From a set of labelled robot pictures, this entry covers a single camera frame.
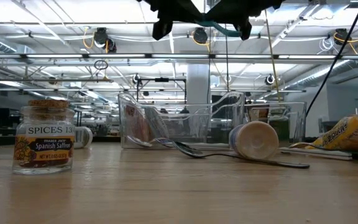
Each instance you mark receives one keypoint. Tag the pink spice jar black lid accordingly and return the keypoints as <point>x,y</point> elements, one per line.
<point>256,140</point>

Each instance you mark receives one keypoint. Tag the dark grey metal spoon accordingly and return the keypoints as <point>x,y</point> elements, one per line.
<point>191,151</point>

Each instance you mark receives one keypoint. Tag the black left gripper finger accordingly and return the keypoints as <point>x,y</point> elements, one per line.
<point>182,7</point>
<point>163,23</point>

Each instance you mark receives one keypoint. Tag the white pillar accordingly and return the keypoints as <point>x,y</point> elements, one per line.
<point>197,84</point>

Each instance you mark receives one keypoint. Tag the long ceiling light bar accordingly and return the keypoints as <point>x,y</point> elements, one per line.
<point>117,56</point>

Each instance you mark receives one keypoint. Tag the background black rig frame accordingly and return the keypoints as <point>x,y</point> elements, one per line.
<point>162,80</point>

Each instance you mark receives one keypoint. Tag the blue-edged beef ramen packet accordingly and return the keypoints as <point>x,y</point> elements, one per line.
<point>148,124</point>

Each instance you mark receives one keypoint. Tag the teal spoon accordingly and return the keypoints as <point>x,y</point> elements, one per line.
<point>225,31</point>

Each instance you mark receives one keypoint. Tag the silver ventilation duct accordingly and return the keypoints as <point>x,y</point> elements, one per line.
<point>322,73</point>

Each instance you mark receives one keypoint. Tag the yellow ramen packet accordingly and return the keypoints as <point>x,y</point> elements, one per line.
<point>350,132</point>

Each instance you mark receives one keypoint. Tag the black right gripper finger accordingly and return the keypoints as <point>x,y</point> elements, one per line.
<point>232,8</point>
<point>244,26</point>

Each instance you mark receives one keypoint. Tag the red snack packet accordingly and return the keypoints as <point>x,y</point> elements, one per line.
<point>130,113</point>

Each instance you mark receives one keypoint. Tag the small cork-stoppered spice jar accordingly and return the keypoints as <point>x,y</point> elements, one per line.
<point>43,146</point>

